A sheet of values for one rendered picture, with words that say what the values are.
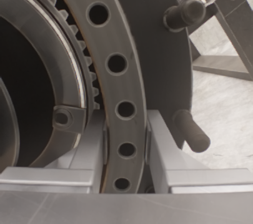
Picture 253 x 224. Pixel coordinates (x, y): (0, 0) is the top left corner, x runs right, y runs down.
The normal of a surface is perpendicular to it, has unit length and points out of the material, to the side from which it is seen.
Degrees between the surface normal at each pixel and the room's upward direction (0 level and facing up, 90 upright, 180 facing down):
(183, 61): 90
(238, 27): 90
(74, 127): 90
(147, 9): 90
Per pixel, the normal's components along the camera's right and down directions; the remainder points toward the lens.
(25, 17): 0.02, 0.29
